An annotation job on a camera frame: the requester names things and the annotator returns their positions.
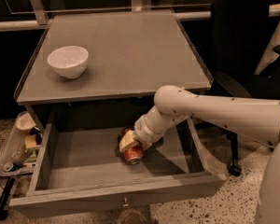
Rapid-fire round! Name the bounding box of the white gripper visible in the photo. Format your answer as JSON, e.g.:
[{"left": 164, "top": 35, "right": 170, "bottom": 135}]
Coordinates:
[{"left": 119, "top": 115, "right": 163, "bottom": 153}]

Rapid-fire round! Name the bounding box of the orange coke can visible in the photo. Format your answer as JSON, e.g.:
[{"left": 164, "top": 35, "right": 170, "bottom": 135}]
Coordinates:
[{"left": 121, "top": 127, "right": 143, "bottom": 164}]

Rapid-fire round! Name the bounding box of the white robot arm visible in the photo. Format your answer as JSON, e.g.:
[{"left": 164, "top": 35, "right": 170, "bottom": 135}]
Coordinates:
[{"left": 119, "top": 85, "right": 280, "bottom": 224}]

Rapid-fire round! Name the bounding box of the open grey top drawer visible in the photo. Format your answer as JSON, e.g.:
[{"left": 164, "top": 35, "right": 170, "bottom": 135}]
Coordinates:
[{"left": 10, "top": 113, "right": 227, "bottom": 218}]

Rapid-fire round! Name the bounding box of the small metal drawer knob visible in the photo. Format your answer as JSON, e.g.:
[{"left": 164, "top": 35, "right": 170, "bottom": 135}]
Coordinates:
[{"left": 122, "top": 197, "right": 130, "bottom": 208}]

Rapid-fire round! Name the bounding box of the grey cabinet with clear top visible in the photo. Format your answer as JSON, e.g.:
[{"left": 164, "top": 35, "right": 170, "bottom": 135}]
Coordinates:
[{"left": 14, "top": 15, "right": 213, "bottom": 127}]

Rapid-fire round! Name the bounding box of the white ceramic bowl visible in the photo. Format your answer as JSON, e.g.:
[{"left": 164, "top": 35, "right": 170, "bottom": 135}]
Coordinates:
[{"left": 47, "top": 46, "right": 89, "bottom": 79}]

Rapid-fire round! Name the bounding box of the clear side bin with items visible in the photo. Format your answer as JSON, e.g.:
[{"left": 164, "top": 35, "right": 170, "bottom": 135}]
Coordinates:
[{"left": 0, "top": 111, "right": 43, "bottom": 176}]

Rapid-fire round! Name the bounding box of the black stand with wheel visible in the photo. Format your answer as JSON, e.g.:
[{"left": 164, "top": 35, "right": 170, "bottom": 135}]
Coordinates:
[{"left": 0, "top": 177, "right": 15, "bottom": 221}]

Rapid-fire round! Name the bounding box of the black office chair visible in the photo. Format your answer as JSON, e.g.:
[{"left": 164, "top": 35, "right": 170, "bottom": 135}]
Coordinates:
[{"left": 195, "top": 0, "right": 280, "bottom": 177}]

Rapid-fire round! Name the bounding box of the metal rail with brackets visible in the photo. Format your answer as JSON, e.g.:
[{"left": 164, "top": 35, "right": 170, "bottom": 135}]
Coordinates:
[{"left": 0, "top": 0, "right": 280, "bottom": 34}]

